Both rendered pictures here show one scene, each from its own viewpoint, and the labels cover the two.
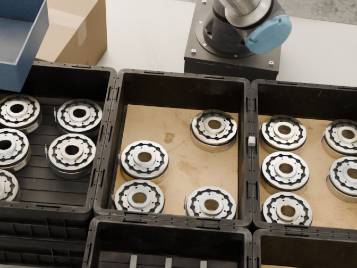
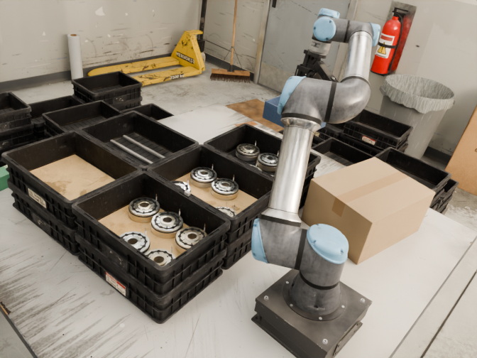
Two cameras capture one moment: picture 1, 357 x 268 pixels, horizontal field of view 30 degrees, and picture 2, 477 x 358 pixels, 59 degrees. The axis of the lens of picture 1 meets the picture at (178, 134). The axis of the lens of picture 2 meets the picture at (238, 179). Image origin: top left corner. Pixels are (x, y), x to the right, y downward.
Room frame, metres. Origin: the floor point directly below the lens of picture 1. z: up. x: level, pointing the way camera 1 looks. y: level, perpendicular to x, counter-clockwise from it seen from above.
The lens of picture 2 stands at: (1.64, -1.02, 1.74)
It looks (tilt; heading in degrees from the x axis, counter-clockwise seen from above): 33 degrees down; 122
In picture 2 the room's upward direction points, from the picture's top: 8 degrees clockwise
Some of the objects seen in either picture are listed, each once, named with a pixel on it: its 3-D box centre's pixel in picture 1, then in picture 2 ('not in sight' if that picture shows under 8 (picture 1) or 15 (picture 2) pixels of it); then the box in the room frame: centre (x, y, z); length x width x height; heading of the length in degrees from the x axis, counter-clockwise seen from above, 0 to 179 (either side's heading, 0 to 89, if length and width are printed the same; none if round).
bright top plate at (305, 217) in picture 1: (287, 212); (144, 206); (0.78, -0.23, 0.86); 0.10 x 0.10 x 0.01
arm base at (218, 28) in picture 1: (232, 19); (317, 283); (1.39, -0.12, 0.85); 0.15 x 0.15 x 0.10
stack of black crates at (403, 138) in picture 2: not in sight; (370, 151); (0.93, 1.79, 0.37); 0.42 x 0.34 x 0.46; 174
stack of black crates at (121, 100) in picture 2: not in sight; (108, 111); (-0.72, 0.80, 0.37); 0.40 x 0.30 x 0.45; 84
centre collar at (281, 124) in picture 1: (284, 130); (192, 236); (1.00, -0.24, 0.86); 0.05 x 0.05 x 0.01
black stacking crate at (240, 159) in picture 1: (177, 159); (213, 191); (0.90, 0.00, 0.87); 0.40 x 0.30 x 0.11; 179
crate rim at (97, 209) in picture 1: (178, 143); (214, 180); (0.90, 0.00, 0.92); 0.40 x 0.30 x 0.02; 179
